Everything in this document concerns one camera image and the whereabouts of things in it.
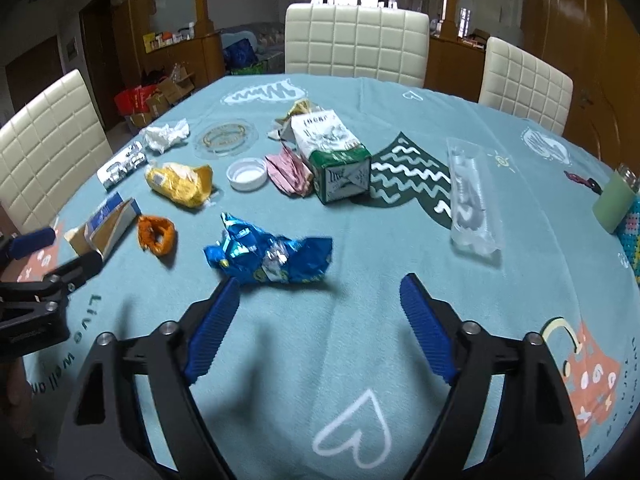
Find teal printed tablecloth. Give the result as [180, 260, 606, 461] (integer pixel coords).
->
[20, 74, 640, 480]

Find clear lid with gold ring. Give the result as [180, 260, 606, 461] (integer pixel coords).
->
[192, 119, 261, 161]

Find blue and gold paper box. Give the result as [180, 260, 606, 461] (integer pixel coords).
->
[64, 195, 142, 263]

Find person's left forearm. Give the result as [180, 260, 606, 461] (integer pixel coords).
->
[0, 360, 46, 466]

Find green cup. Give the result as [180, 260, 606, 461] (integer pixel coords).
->
[592, 162, 640, 235]

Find silver blister pack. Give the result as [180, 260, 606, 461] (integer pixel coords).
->
[97, 141, 148, 192]

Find white quilted chair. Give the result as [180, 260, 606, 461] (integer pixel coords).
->
[284, 3, 431, 88]
[478, 36, 574, 136]
[0, 69, 113, 231]

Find wooden sideboard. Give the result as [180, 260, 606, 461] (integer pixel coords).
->
[427, 35, 488, 103]

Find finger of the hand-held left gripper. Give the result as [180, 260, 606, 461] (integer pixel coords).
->
[40, 251, 103, 311]
[0, 226, 57, 263]

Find beige gold wrapper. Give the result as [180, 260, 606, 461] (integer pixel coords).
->
[266, 99, 321, 143]

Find pile of cardboard boxes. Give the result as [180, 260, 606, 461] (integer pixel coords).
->
[125, 65, 196, 128]

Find pink foil wrapper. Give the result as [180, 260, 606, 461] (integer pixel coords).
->
[265, 147, 317, 197]

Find red bag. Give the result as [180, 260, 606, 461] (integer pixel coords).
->
[114, 85, 156, 116]

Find blue snack bag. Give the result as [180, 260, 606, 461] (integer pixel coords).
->
[203, 212, 334, 286]

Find white bottle cap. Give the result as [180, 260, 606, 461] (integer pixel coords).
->
[226, 158, 268, 192]

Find orange wrapper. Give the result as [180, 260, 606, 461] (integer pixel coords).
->
[137, 215, 177, 257]

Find white tissue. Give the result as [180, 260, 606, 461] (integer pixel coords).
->
[140, 118, 191, 156]

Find grey sofa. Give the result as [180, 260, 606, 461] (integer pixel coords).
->
[220, 22, 286, 58]

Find colourful crochet mat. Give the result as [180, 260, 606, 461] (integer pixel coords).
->
[614, 210, 640, 286]

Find green and white carton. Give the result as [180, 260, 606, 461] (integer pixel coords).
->
[290, 112, 373, 206]

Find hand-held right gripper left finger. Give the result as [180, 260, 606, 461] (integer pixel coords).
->
[52, 276, 242, 480]

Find yellow wrapper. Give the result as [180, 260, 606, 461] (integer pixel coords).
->
[144, 161, 215, 208]

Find clear plastic tray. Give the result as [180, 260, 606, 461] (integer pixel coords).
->
[446, 136, 502, 256]

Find row of small shelf boxes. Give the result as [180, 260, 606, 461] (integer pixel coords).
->
[142, 22, 196, 53]

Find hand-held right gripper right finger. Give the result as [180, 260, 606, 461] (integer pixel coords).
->
[399, 273, 586, 480]

